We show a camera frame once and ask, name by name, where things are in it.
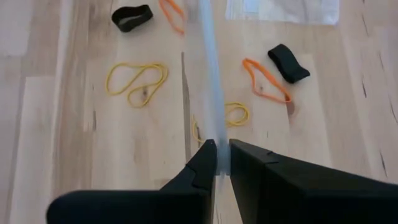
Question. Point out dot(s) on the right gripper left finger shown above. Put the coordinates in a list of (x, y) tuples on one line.
[(174, 205)]

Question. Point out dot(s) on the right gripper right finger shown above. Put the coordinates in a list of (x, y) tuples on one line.
[(295, 193)]

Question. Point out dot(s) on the yellow rubber band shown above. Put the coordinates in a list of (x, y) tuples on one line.
[(166, 74), (239, 123)]

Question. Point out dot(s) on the wide black rubber band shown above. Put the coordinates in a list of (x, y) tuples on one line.
[(146, 17), (289, 63)]

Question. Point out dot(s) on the orange rubber band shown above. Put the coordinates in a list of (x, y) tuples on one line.
[(246, 64), (179, 29)]

